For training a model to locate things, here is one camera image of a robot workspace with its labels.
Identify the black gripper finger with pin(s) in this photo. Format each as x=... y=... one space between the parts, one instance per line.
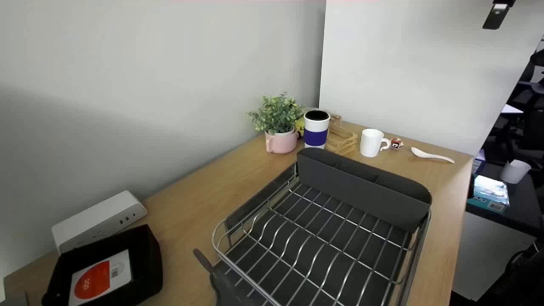
x=496 y=13

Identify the white ceramic mug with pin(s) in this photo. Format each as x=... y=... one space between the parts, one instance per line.
x=369 y=141

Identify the black office chair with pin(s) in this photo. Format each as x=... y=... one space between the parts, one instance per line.
x=523 y=112

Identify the white ceramic spoon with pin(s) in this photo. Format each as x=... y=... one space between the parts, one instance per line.
x=430 y=154

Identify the white paper cup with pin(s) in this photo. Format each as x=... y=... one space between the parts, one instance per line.
x=515 y=170

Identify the small red white toy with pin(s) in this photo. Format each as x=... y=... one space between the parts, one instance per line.
x=396 y=143

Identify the teal tissue box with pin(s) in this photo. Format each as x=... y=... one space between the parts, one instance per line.
x=489 y=190

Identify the black desk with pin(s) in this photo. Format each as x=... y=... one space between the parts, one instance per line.
x=510 y=212

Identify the small wooden crate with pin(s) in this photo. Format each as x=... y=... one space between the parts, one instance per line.
x=342 y=137

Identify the white cup with blue band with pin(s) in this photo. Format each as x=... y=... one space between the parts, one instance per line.
x=314 y=129

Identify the dark grey cutlery holder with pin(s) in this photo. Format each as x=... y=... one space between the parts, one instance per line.
x=362 y=187

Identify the green plant in pink pot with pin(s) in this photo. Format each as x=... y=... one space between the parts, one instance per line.
x=277 y=120

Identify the dark bag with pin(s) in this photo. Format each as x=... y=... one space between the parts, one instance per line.
x=515 y=277

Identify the white rectangular box device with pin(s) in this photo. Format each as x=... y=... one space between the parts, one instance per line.
x=95 y=219

